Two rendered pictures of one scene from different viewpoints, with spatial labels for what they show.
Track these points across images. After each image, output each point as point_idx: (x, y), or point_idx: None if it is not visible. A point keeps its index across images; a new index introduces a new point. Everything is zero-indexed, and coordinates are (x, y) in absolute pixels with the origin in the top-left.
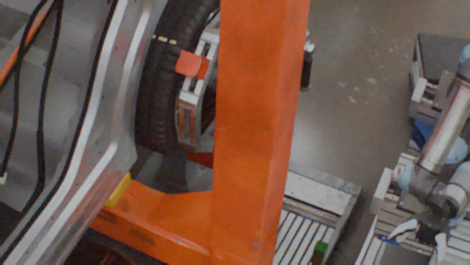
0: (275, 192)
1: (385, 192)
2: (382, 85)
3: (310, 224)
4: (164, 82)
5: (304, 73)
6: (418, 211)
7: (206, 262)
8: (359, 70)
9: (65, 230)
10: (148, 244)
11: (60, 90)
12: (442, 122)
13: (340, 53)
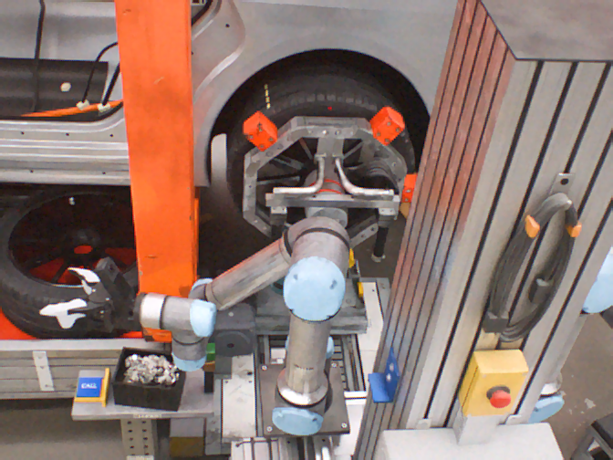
0: (160, 228)
1: (284, 358)
2: (593, 416)
3: None
4: (241, 132)
5: (376, 238)
6: (262, 387)
7: None
8: (591, 387)
9: (73, 154)
10: None
11: None
12: (247, 258)
13: (597, 360)
